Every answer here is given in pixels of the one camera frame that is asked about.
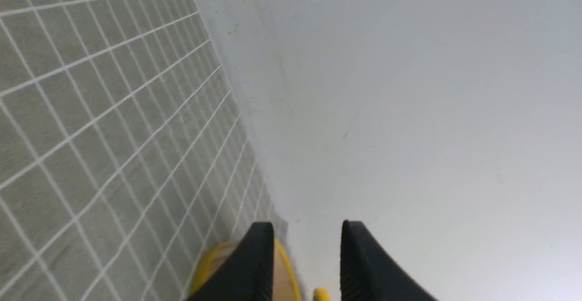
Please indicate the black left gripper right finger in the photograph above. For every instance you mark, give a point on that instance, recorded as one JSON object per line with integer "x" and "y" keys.
{"x": 368, "y": 273}

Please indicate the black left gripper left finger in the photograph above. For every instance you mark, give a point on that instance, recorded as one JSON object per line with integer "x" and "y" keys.
{"x": 241, "y": 271}

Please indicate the bamboo steamer basket yellow rim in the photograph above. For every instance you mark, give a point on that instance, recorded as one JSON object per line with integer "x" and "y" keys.
{"x": 286, "y": 281}

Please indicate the grey checked tablecloth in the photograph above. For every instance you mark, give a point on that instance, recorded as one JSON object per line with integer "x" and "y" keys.
{"x": 124, "y": 154}

